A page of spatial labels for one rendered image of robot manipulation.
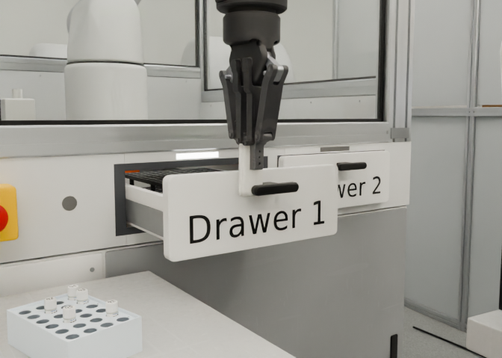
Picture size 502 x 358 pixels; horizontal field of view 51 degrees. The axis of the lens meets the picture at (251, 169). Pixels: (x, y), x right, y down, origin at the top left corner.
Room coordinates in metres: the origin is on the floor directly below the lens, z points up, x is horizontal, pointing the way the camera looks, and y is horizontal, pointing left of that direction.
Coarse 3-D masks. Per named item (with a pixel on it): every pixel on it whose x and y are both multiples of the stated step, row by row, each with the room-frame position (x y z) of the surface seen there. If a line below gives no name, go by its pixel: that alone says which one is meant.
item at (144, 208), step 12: (132, 192) 0.80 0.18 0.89; (144, 192) 0.77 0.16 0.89; (156, 192) 0.75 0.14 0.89; (132, 204) 0.80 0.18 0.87; (144, 204) 0.77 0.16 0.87; (156, 204) 0.73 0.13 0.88; (132, 216) 0.80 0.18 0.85; (144, 216) 0.76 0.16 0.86; (156, 216) 0.73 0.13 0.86; (144, 228) 0.76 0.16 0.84; (156, 228) 0.73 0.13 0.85
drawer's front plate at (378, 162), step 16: (288, 160) 0.98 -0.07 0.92; (304, 160) 1.00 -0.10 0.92; (320, 160) 1.03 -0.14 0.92; (336, 160) 1.05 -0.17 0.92; (352, 160) 1.07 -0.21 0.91; (368, 160) 1.10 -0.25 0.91; (384, 160) 1.13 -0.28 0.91; (352, 176) 1.07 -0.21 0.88; (368, 176) 1.10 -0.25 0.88; (384, 176) 1.13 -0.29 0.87; (352, 192) 1.07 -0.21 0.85; (368, 192) 1.10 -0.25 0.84; (384, 192) 1.13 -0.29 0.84
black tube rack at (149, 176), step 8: (200, 168) 1.04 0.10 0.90; (208, 168) 1.04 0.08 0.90; (128, 176) 0.92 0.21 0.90; (136, 176) 0.90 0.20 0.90; (144, 176) 0.90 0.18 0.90; (152, 176) 0.90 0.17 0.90; (160, 176) 0.90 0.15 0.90; (152, 184) 0.83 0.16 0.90; (160, 184) 0.81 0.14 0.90; (160, 192) 0.91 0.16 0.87
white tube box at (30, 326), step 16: (32, 304) 0.57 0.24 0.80; (64, 304) 0.57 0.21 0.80; (80, 304) 0.57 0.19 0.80; (96, 304) 0.57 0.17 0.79; (16, 320) 0.53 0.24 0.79; (32, 320) 0.52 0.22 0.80; (48, 320) 0.53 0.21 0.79; (80, 320) 0.52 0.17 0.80; (96, 320) 0.53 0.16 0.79; (112, 320) 0.52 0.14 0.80; (128, 320) 0.52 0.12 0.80; (16, 336) 0.53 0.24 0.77; (32, 336) 0.51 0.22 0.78; (48, 336) 0.49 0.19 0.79; (64, 336) 0.48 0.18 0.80; (80, 336) 0.48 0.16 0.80; (96, 336) 0.49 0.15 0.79; (112, 336) 0.50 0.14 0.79; (128, 336) 0.52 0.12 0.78; (32, 352) 0.51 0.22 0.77; (48, 352) 0.49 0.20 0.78; (64, 352) 0.47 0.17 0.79; (80, 352) 0.47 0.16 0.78; (96, 352) 0.49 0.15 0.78; (112, 352) 0.50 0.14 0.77; (128, 352) 0.52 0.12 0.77
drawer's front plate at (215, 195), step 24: (264, 168) 0.76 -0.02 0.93; (288, 168) 0.76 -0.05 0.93; (312, 168) 0.79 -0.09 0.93; (336, 168) 0.82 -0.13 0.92; (168, 192) 0.66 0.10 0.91; (192, 192) 0.67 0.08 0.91; (216, 192) 0.69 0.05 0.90; (312, 192) 0.79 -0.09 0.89; (336, 192) 0.82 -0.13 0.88; (168, 216) 0.66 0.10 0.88; (216, 216) 0.69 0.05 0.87; (240, 216) 0.72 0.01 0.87; (264, 216) 0.74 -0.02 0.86; (288, 216) 0.76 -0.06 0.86; (312, 216) 0.79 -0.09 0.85; (336, 216) 0.82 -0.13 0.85; (168, 240) 0.66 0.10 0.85; (216, 240) 0.69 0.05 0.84; (240, 240) 0.72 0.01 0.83; (264, 240) 0.74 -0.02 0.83; (288, 240) 0.76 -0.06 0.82
